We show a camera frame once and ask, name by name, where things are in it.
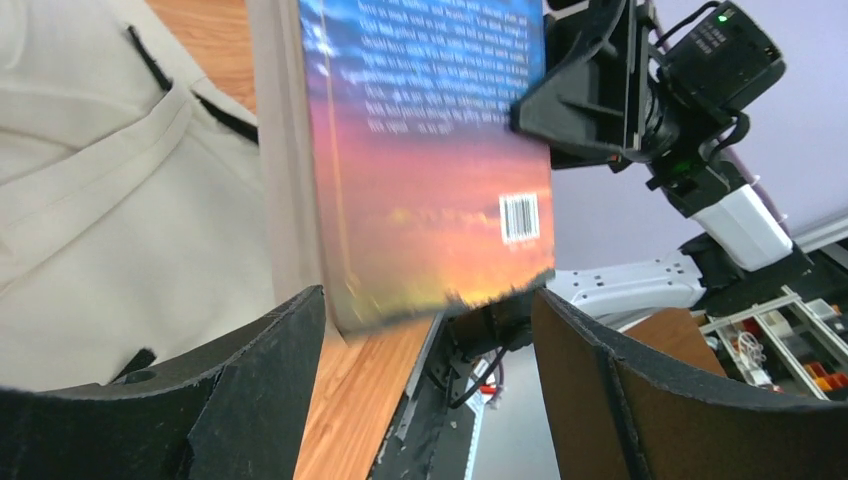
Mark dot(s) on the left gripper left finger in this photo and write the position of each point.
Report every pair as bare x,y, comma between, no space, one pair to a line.
234,408

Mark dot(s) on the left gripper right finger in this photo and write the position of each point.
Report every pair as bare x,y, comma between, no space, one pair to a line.
619,409

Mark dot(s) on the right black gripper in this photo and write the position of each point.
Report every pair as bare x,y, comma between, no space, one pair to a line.
584,107

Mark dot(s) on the blue sunset cover book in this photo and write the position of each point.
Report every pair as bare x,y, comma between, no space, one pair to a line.
392,178

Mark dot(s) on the beige canvas backpack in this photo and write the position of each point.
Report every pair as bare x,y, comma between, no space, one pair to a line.
133,210

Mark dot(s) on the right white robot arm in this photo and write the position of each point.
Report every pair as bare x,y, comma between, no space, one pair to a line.
741,257

